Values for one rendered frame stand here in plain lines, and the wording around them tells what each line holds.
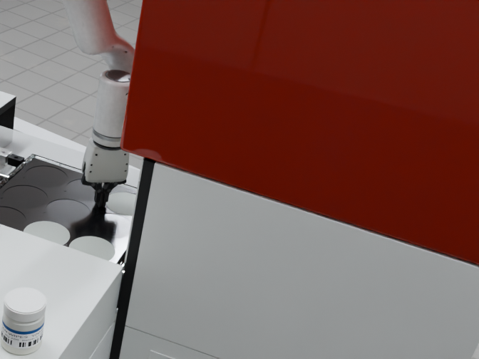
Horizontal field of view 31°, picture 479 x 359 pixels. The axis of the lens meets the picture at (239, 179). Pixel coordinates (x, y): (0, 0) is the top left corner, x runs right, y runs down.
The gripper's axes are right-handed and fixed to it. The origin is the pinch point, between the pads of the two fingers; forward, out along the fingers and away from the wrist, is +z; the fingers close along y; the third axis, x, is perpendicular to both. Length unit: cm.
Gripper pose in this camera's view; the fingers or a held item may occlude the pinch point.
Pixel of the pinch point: (101, 196)
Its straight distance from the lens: 203.6
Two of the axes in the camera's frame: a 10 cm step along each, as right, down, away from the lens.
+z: -2.0, 8.5, 4.9
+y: -9.1, 0.3, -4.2
